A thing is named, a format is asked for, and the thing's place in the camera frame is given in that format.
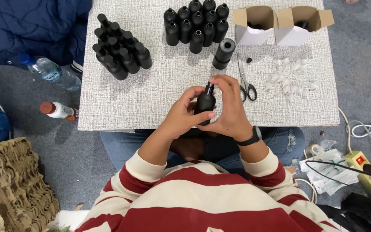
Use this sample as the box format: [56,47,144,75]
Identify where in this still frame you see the black bag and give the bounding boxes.
[316,193,371,232]

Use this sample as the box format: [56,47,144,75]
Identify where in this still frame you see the white cables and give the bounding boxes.
[338,107,371,168]

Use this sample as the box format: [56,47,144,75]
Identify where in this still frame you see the red and cream striped sweater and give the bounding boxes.
[74,149,342,232]

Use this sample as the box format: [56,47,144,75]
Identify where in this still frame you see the heap of clear plastic packets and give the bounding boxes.
[299,148,360,196]

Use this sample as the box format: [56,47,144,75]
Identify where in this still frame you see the black wristwatch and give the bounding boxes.
[234,126,263,146]

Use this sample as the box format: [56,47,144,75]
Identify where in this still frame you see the group of capped black bottles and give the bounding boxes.
[92,13,153,81]

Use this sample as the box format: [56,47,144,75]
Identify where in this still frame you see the dark blue quilted jacket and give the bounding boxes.
[0,0,93,72]

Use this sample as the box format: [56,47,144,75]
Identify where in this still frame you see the group of open black bottles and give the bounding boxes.
[163,0,230,55]

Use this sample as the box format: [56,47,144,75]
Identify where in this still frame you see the pile of clear plastic caps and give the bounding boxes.
[265,57,319,99]

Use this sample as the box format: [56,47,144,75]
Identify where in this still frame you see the upturned black bottle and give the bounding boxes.
[212,38,236,70]

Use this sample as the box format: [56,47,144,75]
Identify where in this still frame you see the steel scissors with black handles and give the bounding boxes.
[237,52,258,102]

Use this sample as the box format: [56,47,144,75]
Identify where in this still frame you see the roll of clear tape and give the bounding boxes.
[309,143,325,157]

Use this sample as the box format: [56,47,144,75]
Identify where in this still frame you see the clear water bottle blue cap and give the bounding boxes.
[20,54,82,91]

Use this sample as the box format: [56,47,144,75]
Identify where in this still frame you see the tan camouflage netting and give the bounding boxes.
[0,137,60,232]

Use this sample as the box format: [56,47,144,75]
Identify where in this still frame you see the person's left hand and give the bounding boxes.
[158,85,217,140]

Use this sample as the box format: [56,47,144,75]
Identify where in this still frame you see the person's right hand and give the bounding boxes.
[196,74,254,142]

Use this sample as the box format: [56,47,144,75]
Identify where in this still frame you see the yellow power strip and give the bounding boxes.
[344,150,371,211]

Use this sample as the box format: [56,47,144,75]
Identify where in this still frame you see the white bottle with brown cap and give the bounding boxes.
[40,101,79,122]

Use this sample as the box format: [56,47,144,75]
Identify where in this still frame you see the black spray bottle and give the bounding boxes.
[193,81,217,126]

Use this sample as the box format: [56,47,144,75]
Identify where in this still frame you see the black plug with cable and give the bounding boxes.
[305,160,371,194]

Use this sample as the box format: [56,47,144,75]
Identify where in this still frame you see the white open carton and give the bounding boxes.
[275,5,335,47]
[233,5,279,46]

